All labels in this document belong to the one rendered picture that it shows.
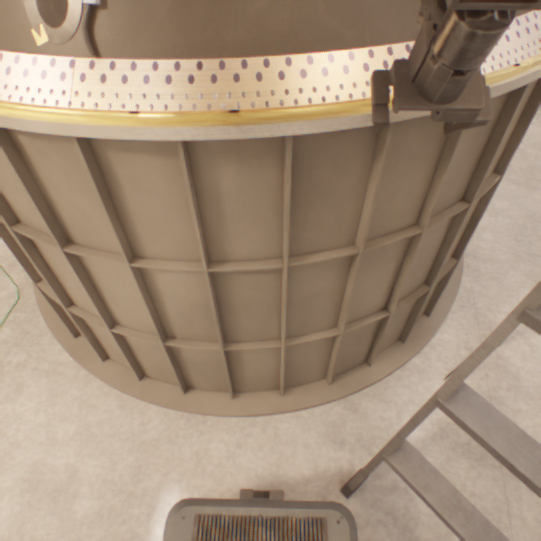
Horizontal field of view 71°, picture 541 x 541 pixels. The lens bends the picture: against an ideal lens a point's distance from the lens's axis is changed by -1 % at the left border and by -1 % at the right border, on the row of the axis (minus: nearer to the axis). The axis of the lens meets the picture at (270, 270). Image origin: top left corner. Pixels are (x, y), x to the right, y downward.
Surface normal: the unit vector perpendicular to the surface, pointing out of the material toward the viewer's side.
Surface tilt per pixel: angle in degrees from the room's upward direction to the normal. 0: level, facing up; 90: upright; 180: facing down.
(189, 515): 0
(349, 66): 43
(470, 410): 0
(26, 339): 0
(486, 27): 30
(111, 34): 62
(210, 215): 90
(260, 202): 90
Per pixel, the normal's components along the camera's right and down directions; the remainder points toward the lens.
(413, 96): -0.02, -0.19
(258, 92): 0.06, 0.03
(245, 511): -0.01, -0.66
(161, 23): -0.04, 0.36
